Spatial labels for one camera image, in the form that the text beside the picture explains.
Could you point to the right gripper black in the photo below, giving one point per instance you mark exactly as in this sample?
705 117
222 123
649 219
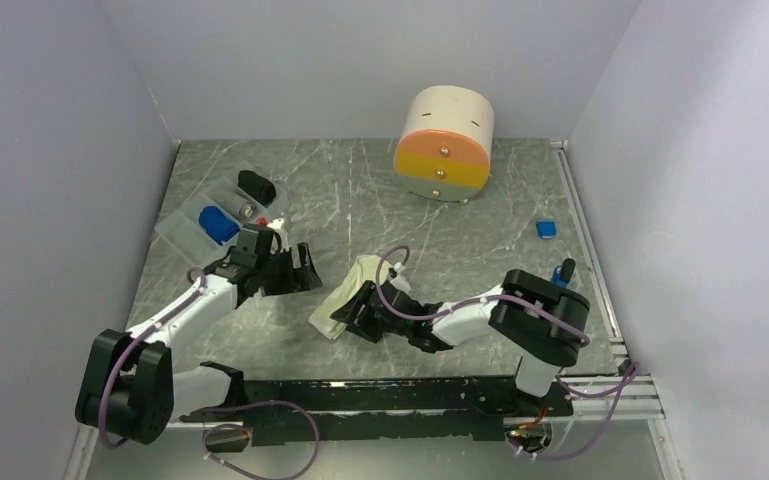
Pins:
362 326

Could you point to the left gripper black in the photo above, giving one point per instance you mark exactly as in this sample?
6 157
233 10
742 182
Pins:
296 279

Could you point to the cream yellow cloth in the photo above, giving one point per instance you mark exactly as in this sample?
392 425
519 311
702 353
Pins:
323 318

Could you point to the blue underwear white trim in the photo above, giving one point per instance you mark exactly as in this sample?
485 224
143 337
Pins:
219 227

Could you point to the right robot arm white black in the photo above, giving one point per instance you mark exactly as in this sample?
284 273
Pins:
545 320

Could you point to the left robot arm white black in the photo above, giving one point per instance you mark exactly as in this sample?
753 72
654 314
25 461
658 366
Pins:
130 390

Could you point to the black rolled sock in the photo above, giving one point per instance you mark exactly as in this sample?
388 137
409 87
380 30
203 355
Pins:
259 188

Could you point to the clear plastic compartment tray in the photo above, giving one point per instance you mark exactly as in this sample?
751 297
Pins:
181 229

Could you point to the round drawer cabinet orange yellow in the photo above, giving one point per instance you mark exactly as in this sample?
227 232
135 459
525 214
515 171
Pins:
444 152

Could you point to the small blue block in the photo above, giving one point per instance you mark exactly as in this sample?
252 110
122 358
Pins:
546 229

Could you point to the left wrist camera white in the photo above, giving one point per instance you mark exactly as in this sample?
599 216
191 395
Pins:
281 241

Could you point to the small metal ring object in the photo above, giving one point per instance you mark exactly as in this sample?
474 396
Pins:
247 210

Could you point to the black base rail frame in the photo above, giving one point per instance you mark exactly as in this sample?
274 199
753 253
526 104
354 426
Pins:
482 407

